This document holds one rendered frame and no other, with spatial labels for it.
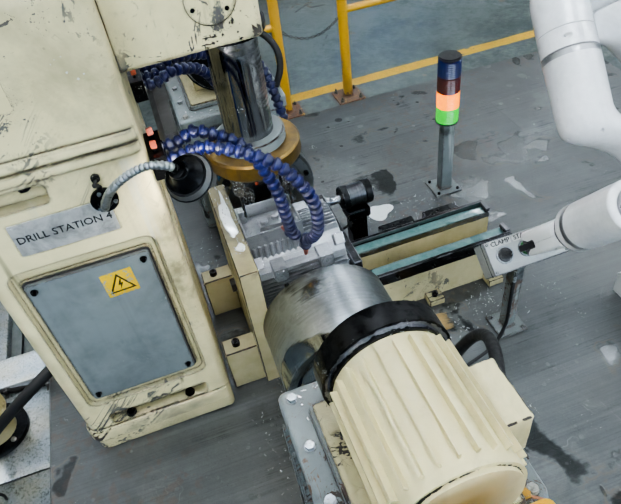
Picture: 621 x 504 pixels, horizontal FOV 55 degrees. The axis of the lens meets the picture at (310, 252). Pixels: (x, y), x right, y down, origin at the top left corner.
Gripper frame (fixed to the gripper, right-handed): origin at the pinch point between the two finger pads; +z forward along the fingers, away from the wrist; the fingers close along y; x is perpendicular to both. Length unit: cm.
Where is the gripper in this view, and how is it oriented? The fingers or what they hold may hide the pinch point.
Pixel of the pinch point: (533, 245)
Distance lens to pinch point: 125.8
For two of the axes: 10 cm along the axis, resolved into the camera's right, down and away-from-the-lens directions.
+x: 3.2, 9.4, -1.3
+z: -1.1, 1.8, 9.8
